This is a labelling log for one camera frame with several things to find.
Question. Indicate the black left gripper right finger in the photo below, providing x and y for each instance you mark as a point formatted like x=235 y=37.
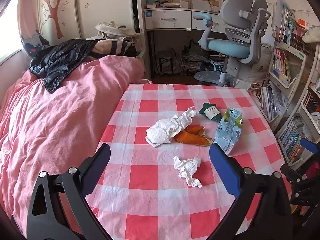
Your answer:
x=272 y=218

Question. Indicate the large white tissue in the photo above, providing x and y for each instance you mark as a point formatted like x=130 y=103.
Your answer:
x=163 y=131

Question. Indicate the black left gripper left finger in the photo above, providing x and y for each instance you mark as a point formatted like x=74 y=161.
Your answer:
x=46 y=217

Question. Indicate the green pouch with label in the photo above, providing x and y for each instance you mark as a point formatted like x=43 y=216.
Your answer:
x=211 y=112

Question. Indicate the small white tissue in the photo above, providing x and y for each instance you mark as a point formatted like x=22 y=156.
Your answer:
x=187 y=168

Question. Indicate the black puffer jacket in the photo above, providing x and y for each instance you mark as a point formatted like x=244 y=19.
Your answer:
x=55 y=63

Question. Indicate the grey blue desk chair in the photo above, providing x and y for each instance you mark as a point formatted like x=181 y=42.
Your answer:
x=247 y=20

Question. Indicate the pink duvet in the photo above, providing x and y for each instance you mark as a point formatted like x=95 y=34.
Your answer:
x=52 y=132

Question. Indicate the beige canvas tote bag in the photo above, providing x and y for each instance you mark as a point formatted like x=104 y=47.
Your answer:
x=113 y=31

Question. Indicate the red white checkered tablecloth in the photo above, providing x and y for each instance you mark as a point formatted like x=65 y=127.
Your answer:
x=171 y=191

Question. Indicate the dark bags under desk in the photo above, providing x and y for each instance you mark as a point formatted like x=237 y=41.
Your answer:
x=188 y=61

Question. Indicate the white desk with drawers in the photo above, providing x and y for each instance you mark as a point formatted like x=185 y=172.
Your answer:
x=172 y=18

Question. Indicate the white bookshelf with books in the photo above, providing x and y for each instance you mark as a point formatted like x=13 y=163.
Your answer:
x=280 y=95

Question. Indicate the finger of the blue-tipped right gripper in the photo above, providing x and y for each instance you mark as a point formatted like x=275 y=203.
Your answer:
x=310 y=146

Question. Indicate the striped beige pillow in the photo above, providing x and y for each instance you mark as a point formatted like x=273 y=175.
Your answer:
x=103 y=48

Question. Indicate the light blue snack packet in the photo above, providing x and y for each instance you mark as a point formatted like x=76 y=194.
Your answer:
x=229 y=130

